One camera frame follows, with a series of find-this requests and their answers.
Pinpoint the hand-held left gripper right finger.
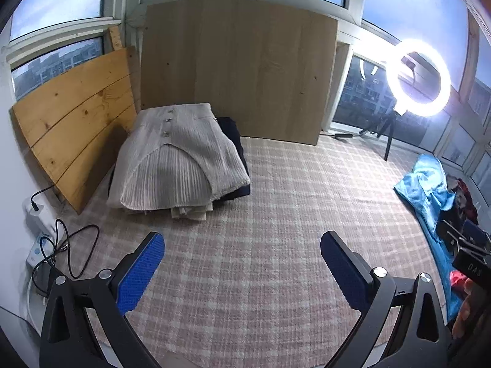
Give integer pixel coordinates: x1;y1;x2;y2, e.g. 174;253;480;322
320;231;453;368

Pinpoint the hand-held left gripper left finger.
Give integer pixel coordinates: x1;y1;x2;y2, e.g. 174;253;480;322
40;232;165;368

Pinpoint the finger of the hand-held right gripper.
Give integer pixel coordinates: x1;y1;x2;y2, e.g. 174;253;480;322
462;220;491;255
436;220;466;253

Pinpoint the person's right hand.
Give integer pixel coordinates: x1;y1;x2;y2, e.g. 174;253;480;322
451;276;481;340

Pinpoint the bright red cloth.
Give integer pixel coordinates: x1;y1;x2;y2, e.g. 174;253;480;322
450;270;472;298

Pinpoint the dark red clothing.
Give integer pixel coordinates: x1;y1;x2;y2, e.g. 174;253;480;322
446;177;481;226

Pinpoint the blue cloth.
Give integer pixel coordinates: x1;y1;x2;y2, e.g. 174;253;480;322
393;153;468;326

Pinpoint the folded beige cloth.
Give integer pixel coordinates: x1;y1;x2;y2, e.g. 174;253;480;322
168;202;214;222

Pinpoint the pink plaid blanket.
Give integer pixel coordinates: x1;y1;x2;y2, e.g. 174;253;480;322
50;134;455;368

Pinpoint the white charger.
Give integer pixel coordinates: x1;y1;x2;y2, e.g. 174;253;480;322
22;197;50;238

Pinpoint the beige knit sweater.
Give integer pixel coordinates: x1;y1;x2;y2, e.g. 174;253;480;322
107;103;252;212

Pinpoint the black tripod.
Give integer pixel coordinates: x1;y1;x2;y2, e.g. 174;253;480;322
333;108;396;162

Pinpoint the dark folded clothing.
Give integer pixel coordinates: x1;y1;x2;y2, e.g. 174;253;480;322
215;116;253;201

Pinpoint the pine plank board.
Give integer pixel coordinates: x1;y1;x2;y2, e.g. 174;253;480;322
10;46;139;215

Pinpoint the large light wooden board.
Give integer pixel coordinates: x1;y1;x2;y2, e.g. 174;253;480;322
139;0;339;146

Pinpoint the narrow wooden plank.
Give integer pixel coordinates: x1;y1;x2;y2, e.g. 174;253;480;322
108;26;124;51

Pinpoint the black cable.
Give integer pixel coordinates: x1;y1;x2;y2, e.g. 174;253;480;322
30;183;101;281

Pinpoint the ring light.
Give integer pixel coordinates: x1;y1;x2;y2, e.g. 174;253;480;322
385;37;452;117

